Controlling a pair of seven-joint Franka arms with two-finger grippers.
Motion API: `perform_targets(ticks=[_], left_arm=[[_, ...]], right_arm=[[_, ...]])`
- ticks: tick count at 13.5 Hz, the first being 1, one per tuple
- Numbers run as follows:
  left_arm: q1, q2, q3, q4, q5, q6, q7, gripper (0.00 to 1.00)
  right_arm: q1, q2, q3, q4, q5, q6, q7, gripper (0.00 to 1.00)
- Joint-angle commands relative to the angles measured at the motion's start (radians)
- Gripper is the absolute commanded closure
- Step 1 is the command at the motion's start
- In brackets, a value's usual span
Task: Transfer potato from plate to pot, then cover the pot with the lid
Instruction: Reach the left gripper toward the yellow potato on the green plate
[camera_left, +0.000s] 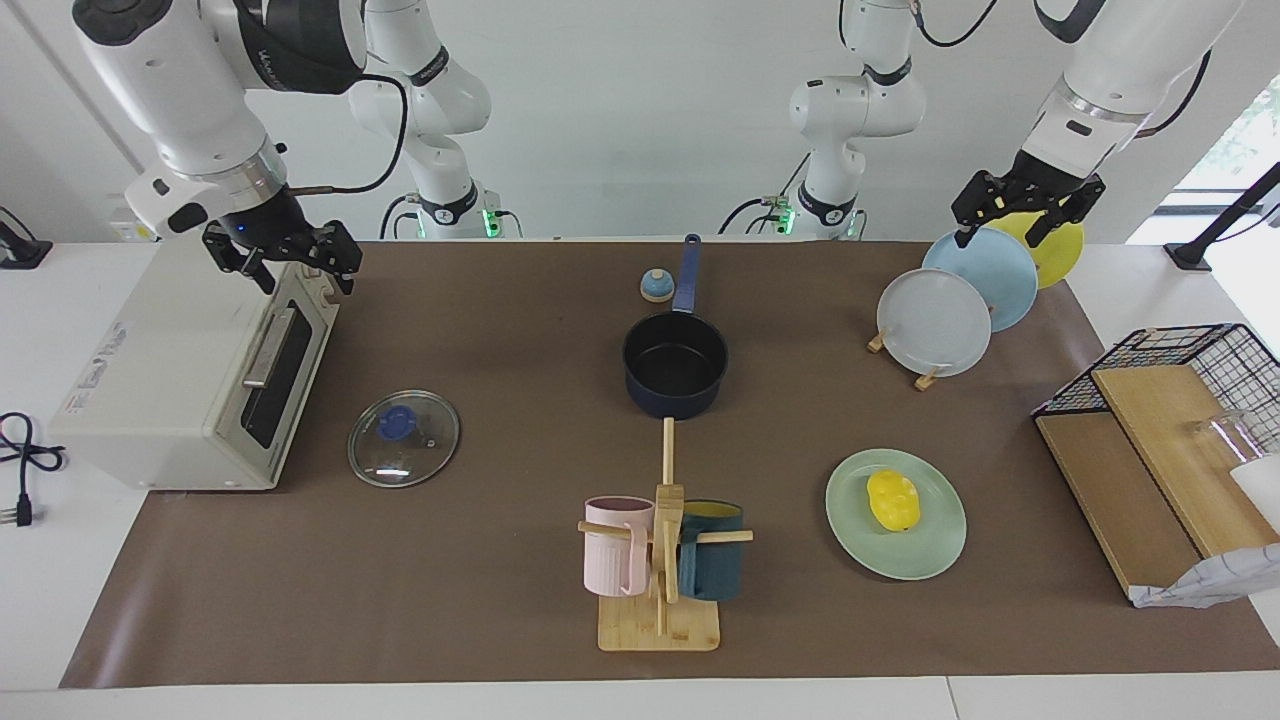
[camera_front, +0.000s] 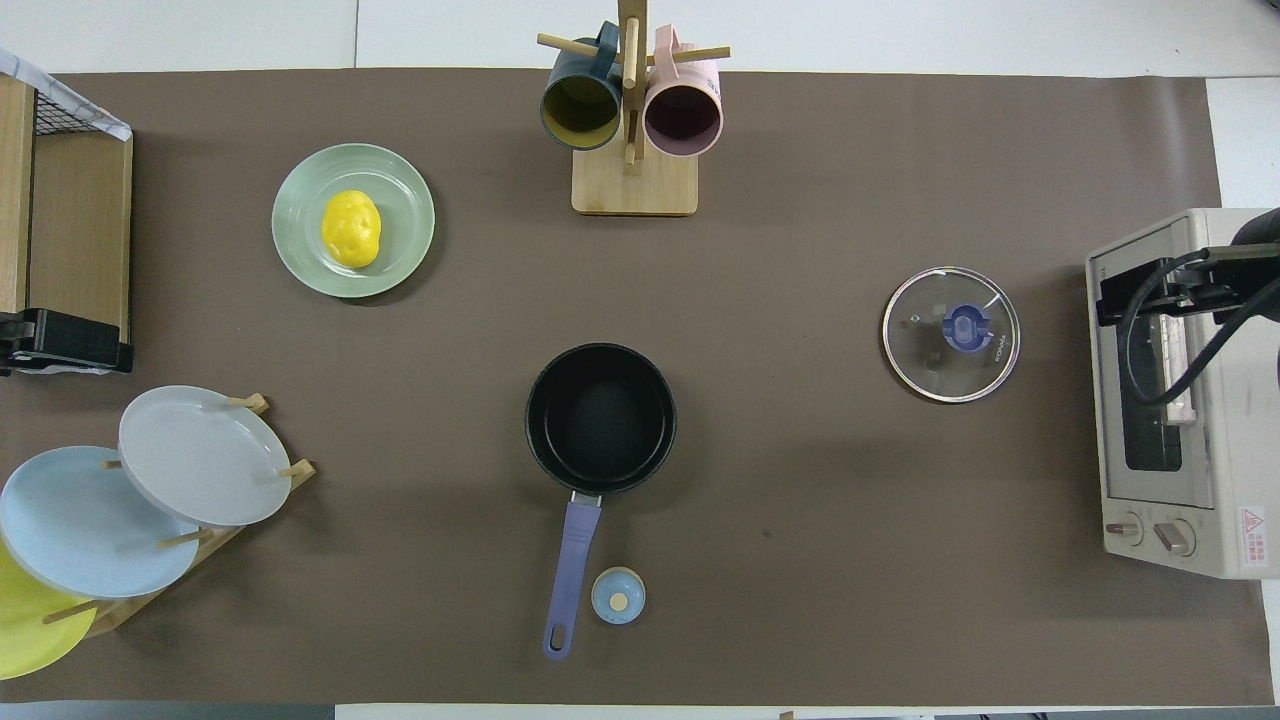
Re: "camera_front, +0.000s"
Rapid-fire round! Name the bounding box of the yellow plate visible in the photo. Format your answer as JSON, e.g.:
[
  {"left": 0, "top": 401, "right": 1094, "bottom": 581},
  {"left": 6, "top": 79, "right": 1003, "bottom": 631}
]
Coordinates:
[{"left": 0, "top": 540, "right": 98, "bottom": 681}]

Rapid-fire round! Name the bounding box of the dark teal mug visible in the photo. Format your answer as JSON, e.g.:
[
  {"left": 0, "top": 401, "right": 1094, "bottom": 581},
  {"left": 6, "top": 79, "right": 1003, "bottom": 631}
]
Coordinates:
[{"left": 540, "top": 22, "right": 625, "bottom": 152}]

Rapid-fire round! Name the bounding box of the yellow potato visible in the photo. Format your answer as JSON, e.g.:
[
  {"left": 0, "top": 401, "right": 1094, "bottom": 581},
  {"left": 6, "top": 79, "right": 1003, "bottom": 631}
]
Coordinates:
[{"left": 321, "top": 190, "right": 383, "bottom": 269}]

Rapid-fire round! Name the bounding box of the black pot purple handle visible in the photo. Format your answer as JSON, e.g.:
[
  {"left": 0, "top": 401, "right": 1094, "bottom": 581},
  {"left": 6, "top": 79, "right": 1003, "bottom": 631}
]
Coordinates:
[{"left": 525, "top": 343, "right": 678, "bottom": 661}]

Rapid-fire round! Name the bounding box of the wooden plate rack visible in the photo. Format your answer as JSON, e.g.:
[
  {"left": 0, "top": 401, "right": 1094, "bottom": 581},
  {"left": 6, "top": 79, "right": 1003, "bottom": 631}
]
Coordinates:
[{"left": 40, "top": 393, "right": 317, "bottom": 638}]

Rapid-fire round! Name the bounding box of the white patterned cloth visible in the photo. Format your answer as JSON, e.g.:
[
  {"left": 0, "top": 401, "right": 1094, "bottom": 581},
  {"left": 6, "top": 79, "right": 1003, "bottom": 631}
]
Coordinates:
[{"left": 0, "top": 48, "right": 134, "bottom": 142}]

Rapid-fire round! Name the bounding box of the wooden mug tree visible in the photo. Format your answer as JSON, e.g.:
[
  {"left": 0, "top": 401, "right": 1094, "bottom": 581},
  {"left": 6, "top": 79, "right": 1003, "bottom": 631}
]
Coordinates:
[{"left": 537, "top": 0, "right": 732, "bottom": 217}]

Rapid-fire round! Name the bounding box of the light blue plate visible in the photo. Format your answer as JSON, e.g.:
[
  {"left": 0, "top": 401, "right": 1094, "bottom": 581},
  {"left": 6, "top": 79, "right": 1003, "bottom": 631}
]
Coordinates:
[{"left": 0, "top": 445, "right": 201, "bottom": 600}]

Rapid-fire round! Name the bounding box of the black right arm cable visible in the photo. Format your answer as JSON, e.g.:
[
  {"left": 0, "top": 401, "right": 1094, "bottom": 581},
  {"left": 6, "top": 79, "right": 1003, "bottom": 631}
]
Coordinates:
[{"left": 1117, "top": 250, "right": 1280, "bottom": 407}]

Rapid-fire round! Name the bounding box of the wooden shelf with wire basket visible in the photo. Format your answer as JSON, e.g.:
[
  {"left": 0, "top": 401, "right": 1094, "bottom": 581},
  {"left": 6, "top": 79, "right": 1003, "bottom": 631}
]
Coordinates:
[{"left": 0, "top": 48, "right": 134, "bottom": 346}]

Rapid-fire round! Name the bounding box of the brown table mat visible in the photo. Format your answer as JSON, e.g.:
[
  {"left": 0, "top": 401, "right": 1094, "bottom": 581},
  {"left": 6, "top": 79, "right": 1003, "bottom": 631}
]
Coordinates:
[{"left": 0, "top": 68, "right": 1276, "bottom": 706}]

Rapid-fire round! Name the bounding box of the glass lid blue knob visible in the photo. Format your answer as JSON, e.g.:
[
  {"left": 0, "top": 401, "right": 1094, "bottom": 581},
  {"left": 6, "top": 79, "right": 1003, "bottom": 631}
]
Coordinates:
[{"left": 881, "top": 266, "right": 1022, "bottom": 404}]

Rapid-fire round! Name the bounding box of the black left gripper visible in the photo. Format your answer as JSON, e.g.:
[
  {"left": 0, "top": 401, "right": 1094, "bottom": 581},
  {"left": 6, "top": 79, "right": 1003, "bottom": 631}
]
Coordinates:
[{"left": 0, "top": 308, "right": 135, "bottom": 376}]

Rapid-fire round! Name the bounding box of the pink mug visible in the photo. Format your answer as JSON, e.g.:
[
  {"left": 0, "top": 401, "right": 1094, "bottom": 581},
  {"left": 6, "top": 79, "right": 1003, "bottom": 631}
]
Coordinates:
[{"left": 643, "top": 25, "right": 724, "bottom": 159}]

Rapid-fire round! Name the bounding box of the beige toaster oven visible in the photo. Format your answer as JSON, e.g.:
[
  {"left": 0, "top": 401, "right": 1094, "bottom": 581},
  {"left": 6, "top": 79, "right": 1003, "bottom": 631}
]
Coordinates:
[{"left": 1086, "top": 208, "right": 1280, "bottom": 581}]

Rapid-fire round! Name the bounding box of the pale green plate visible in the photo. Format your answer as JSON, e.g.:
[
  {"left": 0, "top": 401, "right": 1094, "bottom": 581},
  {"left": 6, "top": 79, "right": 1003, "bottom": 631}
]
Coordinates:
[{"left": 271, "top": 143, "right": 436, "bottom": 299}]

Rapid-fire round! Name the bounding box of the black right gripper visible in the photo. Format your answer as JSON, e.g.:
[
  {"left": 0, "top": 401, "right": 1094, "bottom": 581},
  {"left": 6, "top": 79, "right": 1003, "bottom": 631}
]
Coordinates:
[{"left": 1096, "top": 243, "right": 1280, "bottom": 328}]

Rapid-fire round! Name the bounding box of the grey plate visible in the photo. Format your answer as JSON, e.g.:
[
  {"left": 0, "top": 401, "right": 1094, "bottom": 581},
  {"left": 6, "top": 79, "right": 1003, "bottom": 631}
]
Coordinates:
[{"left": 118, "top": 385, "right": 293, "bottom": 528}]

